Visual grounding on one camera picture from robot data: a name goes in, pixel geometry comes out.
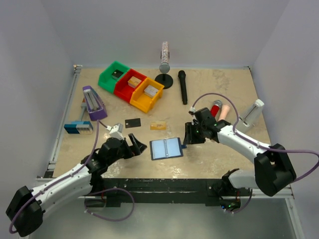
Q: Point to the card stack in green bin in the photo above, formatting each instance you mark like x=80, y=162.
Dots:
x=116, y=75

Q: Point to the gold credit card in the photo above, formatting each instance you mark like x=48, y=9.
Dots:
x=158, y=125

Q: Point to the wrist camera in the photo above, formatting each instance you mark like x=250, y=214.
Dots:
x=192, y=111
x=115, y=131

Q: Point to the black credit card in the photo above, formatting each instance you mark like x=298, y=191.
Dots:
x=131, y=123

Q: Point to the blue grey block tool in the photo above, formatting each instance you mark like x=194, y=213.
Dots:
x=79, y=126

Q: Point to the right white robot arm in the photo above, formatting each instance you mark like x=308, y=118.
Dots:
x=273, y=169

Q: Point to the black round microphone stand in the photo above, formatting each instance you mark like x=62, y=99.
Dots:
x=164, y=79

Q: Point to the glitter microphone on stand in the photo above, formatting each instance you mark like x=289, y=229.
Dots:
x=164, y=57

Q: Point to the purple metronome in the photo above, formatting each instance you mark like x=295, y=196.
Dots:
x=95, y=106

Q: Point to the aluminium frame rail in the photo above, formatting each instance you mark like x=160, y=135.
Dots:
x=60, y=133

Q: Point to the black handheld microphone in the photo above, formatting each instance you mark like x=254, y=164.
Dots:
x=182, y=78

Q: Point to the card stack in yellow bin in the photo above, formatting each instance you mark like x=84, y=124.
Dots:
x=150, y=91

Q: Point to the red plastic bin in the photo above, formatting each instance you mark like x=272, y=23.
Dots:
x=122, y=88

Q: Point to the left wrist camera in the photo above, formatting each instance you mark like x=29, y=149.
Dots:
x=115, y=131

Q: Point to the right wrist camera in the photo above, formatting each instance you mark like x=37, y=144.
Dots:
x=192, y=111

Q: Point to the blue leather card holder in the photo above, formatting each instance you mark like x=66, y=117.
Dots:
x=166, y=148

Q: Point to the red glitter microphone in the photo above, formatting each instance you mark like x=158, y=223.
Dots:
x=217, y=104

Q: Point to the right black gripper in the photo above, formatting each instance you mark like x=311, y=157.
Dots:
x=189, y=138

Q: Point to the green plastic bin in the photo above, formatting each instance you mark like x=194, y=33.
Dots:
x=106, y=81

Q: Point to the card stack in red bin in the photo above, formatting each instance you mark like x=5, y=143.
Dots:
x=134, y=82

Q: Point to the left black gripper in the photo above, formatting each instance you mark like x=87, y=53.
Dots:
x=140, y=146

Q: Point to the yellow plastic bin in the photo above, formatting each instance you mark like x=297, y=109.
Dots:
x=142, y=101

